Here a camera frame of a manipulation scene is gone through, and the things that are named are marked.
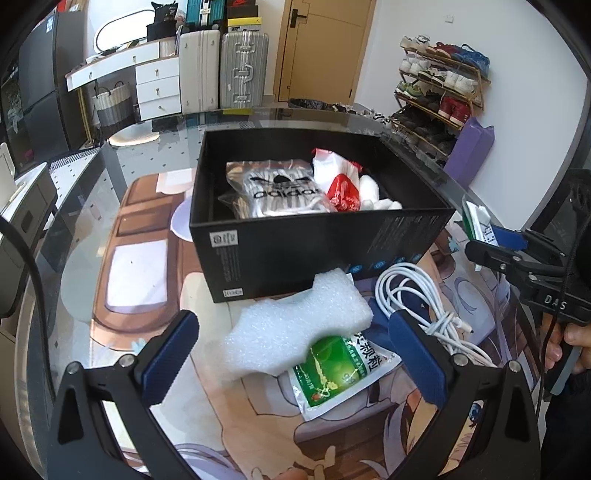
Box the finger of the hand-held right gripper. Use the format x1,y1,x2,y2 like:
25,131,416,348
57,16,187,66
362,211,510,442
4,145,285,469
490,225,566,260
464,241,527,274

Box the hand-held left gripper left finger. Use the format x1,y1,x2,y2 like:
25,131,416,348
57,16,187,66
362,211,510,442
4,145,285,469
46,309,200,480

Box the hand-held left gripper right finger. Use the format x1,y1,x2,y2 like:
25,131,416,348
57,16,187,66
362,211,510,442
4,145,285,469
388,309,541,480

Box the green white small packet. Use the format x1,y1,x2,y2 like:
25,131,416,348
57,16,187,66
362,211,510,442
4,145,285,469
462,196,499,244

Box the green drink powder packet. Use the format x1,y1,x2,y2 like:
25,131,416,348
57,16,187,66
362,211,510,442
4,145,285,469
288,332,402,422

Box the white foam block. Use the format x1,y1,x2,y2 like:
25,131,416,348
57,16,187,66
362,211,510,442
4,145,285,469
224,270,375,383

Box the white plush toy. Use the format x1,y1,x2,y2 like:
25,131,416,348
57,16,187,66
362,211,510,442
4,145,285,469
359,174,403,212

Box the black cardboard box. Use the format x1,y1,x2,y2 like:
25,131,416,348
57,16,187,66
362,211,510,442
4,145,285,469
189,129,455,303

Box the red and white bag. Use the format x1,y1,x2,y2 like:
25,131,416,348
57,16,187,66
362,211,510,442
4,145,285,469
311,148,366,214

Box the bagged white striped socks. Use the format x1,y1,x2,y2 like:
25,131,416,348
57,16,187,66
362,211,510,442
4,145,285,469
218,159,326,221

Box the person's right forearm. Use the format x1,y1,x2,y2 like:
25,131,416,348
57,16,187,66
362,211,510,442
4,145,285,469
539,369,591,480

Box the person's right hand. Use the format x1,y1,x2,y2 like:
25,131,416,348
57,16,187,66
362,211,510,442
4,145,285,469
540,314,591,376

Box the printed desk mat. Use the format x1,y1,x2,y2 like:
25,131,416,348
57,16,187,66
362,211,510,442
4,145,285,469
90,171,546,480

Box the purple yoga mat bag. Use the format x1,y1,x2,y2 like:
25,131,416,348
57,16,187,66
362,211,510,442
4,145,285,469
443,117,495,190

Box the wooden shoe rack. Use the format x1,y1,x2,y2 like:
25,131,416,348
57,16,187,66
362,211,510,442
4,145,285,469
390,46,492,160

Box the shoe rack with shoes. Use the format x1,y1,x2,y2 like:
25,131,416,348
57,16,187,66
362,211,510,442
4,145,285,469
392,36,490,158

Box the grey side cabinet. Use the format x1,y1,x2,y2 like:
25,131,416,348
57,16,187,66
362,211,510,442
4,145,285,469
0,161,58,319

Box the scattered dark slippers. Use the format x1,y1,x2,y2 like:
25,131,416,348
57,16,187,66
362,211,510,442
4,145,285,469
288,98,393,126

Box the beige round floor mat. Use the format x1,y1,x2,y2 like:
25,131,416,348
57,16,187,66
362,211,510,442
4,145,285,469
108,124,160,147

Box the woven laundry basket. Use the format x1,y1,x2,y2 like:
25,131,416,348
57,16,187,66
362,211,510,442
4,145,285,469
91,80,134,130

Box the tan wooden door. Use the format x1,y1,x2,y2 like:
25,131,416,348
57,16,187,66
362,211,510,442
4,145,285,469
273,0,377,104

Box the white dressing table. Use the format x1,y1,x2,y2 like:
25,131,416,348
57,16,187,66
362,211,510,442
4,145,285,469
65,39,182,123

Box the white suitcase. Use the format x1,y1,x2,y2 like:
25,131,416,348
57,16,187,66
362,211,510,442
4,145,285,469
178,28,221,114

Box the dark display cabinet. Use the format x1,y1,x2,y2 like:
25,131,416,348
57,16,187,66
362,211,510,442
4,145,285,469
0,60,24,162

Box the silver suitcase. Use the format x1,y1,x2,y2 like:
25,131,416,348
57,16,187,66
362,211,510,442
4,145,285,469
219,31,270,110

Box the black refrigerator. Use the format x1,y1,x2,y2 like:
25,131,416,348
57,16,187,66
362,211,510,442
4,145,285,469
16,11,88,151

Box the oval white mirror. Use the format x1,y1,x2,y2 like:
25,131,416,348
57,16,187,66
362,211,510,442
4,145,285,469
95,11,151,51

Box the black bag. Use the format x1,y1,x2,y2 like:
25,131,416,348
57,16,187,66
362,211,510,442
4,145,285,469
147,2,181,42

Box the black yellow shoe box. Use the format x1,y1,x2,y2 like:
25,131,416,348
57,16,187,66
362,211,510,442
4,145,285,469
228,17,262,34

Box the teal suitcase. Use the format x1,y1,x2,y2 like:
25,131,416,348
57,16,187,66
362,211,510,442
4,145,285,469
186,0,227,31

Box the black red shoe box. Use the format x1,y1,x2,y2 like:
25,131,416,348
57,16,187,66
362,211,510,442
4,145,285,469
226,0,257,19

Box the white cable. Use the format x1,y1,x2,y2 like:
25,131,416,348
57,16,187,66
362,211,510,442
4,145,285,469
376,263,498,367

